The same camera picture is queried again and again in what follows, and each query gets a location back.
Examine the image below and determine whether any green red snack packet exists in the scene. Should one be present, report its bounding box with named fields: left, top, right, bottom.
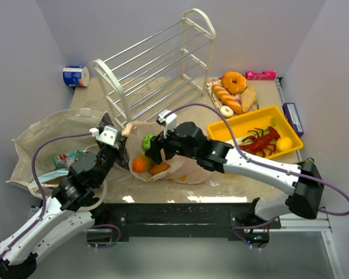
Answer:
left=52, top=150, right=83, bottom=170

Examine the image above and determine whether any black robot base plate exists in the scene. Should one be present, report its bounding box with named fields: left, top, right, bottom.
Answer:
left=87, top=202, right=281, bottom=248

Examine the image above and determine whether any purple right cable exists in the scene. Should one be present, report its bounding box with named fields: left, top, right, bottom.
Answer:
left=165, top=103, right=349, bottom=216

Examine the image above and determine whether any translucent orange plastic bag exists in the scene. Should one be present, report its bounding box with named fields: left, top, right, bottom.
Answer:
left=122, top=121, right=211, bottom=185

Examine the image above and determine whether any pink box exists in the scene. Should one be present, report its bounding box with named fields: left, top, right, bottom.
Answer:
left=245, top=71, right=276, bottom=81

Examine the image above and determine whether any orange green mango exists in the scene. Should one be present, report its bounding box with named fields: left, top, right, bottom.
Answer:
left=131, top=155, right=155, bottom=173

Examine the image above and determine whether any blue brown chips bag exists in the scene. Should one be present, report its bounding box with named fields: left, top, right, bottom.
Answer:
left=38, top=169, right=69, bottom=185

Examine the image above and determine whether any white metal shoe rack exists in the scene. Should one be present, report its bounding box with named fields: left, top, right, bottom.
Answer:
left=92, top=8, right=216, bottom=127

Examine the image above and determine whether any yellow lemon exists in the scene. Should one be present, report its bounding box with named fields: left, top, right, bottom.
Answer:
left=276, top=137, right=293, bottom=152

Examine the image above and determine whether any large brown muffin bread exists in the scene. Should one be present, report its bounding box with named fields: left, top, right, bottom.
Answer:
left=148, top=162, right=170, bottom=176

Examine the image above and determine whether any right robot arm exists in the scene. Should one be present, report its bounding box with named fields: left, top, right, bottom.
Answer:
left=144, top=122, right=323, bottom=220

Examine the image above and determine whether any green custard apple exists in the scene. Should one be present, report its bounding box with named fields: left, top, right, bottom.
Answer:
left=141, top=134, right=155, bottom=152

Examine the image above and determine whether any white celery cabbage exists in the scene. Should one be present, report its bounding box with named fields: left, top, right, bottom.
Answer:
left=236, top=126, right=270, bottom=145

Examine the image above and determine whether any purple cable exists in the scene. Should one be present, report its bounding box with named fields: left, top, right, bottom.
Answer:
left=165, top=103, right=349, bottom=216
left=0, top=132, right=94, bottom=271

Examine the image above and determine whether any baguette bread loaf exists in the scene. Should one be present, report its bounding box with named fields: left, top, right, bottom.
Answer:
left=212, top=85, right=243, bottom=115

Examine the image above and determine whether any purple box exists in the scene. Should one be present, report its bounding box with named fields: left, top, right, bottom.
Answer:
left=282, top=102, right=304, bottom=138

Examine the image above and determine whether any blue toilet paper roll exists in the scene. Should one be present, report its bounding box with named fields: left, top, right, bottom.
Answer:
left=62, top=66, right=90, bottom=87

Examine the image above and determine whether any cream canvas tote bag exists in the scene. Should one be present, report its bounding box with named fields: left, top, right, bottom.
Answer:
left=7, top=108, right=114, bottom=198

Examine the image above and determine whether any orange ring doughnut bread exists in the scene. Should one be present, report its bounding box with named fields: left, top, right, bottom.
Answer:
left=222, top=71, right=247, bottom=95

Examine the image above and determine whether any white glazed doughnut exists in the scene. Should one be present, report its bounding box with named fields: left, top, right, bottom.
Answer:
left=220, top=105, right=234, bottom=118

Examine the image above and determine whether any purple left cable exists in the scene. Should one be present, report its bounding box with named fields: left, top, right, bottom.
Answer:
left=0, top=132, right=94, bottom=271

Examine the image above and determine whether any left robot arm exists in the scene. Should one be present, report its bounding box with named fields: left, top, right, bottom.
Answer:
left=0, top=139, right=120, bottom=278

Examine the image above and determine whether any yellow plastic bin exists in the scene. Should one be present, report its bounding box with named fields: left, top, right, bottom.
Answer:
left=206, top=105, right=304, bottom=159

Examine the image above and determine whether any aluminium frame rail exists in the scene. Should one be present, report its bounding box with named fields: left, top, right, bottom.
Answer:
left=275, top=77, right=344, bottom=279

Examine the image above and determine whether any red lobster toy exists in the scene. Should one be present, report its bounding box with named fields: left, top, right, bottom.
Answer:
left=239, top=126, right=281, bottom=158

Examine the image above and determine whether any tan triangular pastry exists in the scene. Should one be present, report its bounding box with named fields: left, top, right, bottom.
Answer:
left=240, top=85, right=257, bottom=113

